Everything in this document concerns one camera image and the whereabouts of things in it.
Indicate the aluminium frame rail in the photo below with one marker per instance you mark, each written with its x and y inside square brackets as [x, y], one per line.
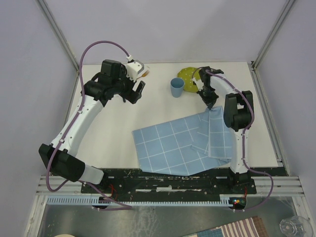
[280, 20]

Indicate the blue cup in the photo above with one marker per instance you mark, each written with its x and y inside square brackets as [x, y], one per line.
[176, 87]

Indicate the striped folded cloth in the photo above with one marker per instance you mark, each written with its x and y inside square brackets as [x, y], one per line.
[250, 227]

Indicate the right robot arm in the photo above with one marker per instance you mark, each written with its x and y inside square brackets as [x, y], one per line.
[238, 117]

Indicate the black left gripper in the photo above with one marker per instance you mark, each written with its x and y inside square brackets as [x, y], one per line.
[131, 95]

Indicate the cream round object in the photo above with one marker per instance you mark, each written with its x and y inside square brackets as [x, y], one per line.
[64, 235]

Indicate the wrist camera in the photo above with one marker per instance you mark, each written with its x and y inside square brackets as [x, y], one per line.
[199, 83]
[135, 70]

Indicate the clear glass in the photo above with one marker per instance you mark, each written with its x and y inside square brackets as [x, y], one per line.
[296, 226]

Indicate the green dotted plate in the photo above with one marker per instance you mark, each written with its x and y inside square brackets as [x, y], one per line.
[186, 75]

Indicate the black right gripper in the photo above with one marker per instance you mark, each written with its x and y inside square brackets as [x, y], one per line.
[210, 101]

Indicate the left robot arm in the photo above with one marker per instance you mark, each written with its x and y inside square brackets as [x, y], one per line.
[114, 78]

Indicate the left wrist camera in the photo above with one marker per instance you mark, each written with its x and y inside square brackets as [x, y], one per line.
[135, 70]

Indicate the blue checked cloth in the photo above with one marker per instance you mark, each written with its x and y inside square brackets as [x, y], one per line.
[185, 146]

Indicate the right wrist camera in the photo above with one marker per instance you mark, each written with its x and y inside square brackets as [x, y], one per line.
[199, 83]

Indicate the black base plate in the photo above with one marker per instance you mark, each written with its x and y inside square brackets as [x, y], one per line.
[136, 186]

